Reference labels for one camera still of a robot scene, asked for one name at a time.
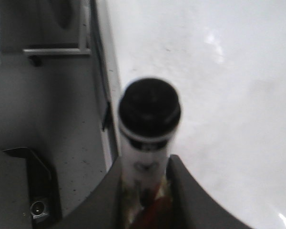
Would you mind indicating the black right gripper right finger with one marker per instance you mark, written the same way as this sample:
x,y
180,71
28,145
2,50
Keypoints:
x,y
193,208

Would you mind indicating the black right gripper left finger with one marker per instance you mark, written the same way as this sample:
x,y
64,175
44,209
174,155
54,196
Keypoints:
x,y
101,209

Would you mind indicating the white marker with black tip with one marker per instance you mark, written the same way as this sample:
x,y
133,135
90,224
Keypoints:
x,y
149,113

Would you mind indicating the white whiteboard with aluminium frame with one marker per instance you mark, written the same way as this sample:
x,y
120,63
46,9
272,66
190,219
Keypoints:
x,y
227,60

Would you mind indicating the grey metal shelf bracket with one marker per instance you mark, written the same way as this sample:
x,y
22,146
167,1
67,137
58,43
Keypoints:
x,y
82,48

